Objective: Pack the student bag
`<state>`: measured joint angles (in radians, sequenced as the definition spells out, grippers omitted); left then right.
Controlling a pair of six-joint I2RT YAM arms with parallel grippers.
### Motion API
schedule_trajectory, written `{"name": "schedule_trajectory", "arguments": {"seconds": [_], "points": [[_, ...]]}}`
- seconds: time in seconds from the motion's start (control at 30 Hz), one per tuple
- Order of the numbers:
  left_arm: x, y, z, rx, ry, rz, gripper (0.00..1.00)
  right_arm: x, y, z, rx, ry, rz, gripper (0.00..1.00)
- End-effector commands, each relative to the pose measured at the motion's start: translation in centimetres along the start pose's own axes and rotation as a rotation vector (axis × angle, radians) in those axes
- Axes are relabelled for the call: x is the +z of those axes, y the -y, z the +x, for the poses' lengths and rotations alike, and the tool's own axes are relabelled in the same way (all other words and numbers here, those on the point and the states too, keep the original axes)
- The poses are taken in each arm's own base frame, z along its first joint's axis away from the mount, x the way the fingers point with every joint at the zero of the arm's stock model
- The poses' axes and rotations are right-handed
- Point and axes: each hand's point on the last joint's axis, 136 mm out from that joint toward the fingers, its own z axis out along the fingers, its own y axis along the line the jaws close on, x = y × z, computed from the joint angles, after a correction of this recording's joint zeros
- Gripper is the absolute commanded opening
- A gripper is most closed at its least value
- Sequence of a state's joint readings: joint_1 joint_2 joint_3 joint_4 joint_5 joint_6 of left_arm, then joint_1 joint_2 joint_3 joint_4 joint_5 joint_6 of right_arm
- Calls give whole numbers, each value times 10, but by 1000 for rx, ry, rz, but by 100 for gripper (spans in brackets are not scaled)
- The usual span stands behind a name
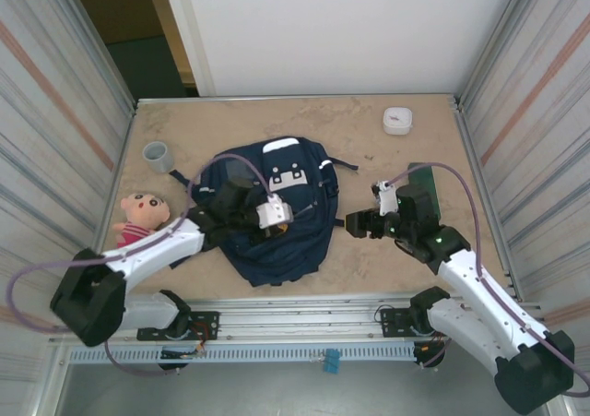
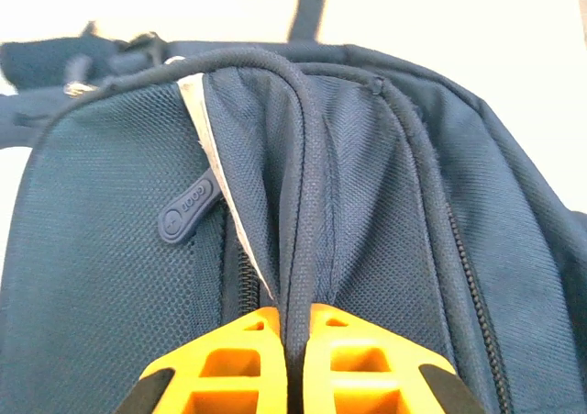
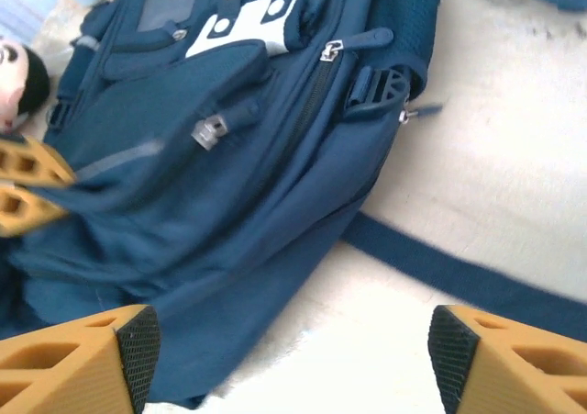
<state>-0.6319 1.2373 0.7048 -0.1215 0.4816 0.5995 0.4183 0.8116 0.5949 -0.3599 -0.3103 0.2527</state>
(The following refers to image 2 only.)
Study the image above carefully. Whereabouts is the navy blue backpack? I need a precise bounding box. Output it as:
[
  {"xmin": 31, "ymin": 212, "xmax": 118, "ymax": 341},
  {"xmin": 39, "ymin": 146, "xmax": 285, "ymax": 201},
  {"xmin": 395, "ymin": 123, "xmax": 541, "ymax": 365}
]
[{"xmin": 0, "ymin": 0, "xmax": 587, "ymax": 414}]

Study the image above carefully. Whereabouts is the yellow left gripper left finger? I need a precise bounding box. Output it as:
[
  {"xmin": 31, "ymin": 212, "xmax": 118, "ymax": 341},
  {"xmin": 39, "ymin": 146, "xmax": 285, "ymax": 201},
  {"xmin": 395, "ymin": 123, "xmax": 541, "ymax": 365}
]
[{"xmin": 112, "ymin": 307, "xmax": 288, "ymax": 414}]

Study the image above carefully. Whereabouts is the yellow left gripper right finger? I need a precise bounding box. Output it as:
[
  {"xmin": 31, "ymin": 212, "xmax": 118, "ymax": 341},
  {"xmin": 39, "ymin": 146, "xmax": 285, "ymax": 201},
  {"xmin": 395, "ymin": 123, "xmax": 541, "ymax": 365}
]
[{"xmin": 302, "ymin": 302, "xmax": 487, "ymax": 414}]

